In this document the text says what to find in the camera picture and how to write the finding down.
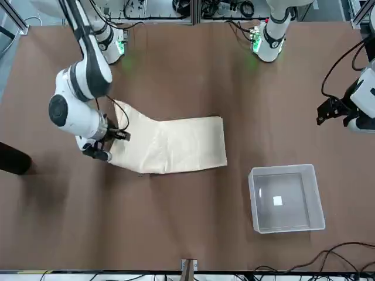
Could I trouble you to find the aluminium profile post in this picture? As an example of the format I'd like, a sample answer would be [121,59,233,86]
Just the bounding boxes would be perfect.
[348,0,375,30]
[180,258,199,281]
[0,0,30,35]

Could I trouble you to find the green circuit board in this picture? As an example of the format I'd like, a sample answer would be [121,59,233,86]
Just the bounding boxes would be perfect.
[249,25,263,53]

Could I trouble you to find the clear plastic box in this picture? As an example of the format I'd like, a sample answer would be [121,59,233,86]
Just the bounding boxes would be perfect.
[248,163,326,235]

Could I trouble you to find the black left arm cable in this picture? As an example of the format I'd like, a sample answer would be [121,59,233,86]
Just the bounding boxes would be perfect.
[321,37,375,99]

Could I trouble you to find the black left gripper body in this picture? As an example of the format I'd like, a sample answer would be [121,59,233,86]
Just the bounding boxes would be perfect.
[341,101,359,129]

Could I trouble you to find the black vase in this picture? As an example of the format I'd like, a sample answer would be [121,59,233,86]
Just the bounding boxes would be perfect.
[0,141,32,177]

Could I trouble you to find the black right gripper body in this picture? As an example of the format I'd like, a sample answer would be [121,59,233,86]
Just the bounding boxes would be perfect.
[98,126,117,147]

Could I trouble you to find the black table cable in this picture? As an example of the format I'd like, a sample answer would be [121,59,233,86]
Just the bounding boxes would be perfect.
[253,241,375,276]

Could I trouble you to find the cream-colored tablecloth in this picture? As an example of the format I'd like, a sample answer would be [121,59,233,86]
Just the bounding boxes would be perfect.
[110,98,229,175]

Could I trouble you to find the aluminium frame rail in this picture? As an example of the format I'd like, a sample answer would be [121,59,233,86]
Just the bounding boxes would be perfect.
[102,14,266,25]

